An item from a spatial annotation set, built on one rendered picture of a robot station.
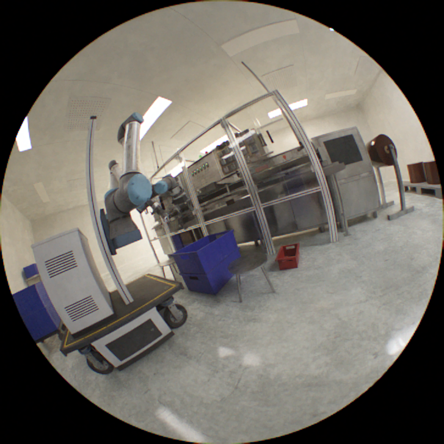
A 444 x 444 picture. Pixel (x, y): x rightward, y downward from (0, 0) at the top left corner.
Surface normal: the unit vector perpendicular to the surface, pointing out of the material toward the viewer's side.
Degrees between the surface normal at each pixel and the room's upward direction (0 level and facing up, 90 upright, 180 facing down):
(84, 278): 90
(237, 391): 0
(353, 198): 90
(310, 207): 90
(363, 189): 90
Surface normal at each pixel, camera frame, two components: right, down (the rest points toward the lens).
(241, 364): -0.32, -0.94
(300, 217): -0.51, 0.24
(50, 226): 0.80, -0.23
